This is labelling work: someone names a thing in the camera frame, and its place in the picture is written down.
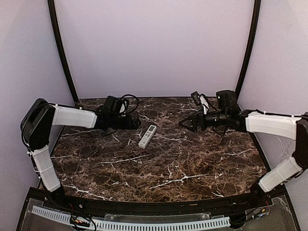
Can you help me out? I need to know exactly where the white remote control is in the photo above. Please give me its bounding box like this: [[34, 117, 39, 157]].
[[138, 125, 157, 149]]

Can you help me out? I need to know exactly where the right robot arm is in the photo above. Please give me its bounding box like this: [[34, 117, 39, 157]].
[[179, 90, 308, 193]]

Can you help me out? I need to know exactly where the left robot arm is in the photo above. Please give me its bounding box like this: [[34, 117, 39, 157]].
[[20, 95, 141, 192]]

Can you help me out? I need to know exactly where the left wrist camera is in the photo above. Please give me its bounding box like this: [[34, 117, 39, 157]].
[[118, 94, 140, 115]]

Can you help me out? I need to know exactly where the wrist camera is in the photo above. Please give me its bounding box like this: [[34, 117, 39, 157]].
[[191, 91, 209, 115], [118, 94, 140, 115]]

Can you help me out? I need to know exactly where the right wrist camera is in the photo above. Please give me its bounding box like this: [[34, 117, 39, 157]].
[[191, 91, 209, 115]]

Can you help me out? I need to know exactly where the white slotted cable duct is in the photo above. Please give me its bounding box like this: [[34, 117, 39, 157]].
[[31, 205, 231, 231]]

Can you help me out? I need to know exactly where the black front rail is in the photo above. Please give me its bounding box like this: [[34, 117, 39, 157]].
[[43, 192, 265, 218]]

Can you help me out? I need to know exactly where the right black frame post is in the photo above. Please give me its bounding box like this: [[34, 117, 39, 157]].
[[235, 0, 262, 99]]

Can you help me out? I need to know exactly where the black frame post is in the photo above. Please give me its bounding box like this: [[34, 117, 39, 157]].
[[235, 0, 262, 99], [47, 0, 79, 103]]

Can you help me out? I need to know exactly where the left black frame post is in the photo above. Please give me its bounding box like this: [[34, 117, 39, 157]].
[[47, 0, 79, 103]]

